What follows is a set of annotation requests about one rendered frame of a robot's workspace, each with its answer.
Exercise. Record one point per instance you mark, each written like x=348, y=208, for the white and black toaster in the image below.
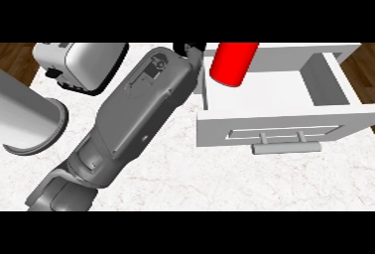
x=83, y=64

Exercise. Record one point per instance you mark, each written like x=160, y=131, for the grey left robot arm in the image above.
x=137, y=112

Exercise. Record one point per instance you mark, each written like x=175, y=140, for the white open drawer box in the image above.
x=264, y=92

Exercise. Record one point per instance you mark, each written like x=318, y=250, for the red can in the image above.
x=233, y=63

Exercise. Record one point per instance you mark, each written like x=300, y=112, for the white cabinet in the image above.
x=312, y=48

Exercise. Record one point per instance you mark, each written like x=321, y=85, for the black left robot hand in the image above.
x=188, y=47

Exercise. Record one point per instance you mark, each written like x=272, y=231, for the grey cylindrical pot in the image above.
x=24, y=122

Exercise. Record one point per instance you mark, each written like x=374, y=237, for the white drawer front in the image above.
x=293, y=124

